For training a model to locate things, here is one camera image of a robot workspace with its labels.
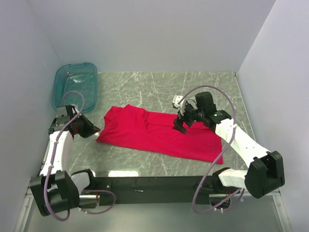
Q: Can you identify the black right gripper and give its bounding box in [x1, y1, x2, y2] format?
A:
[172, 102, 205, 134]

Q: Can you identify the red t-shirt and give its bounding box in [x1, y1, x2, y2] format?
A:
[96, 104, 222, 162]

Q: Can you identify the teal transparent plastic bin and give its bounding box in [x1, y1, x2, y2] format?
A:
[52, 62, 98, 113]

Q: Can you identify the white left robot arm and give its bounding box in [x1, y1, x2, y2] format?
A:
[29, 105, 100, 217]

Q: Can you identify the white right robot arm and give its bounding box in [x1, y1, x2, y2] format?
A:
[172, 92, 285, 199]

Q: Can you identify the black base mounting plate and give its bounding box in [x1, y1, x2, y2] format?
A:
[79, 175, 232, 208]

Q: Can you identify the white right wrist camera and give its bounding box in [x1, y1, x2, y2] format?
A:
[172, 95, 186, 113]

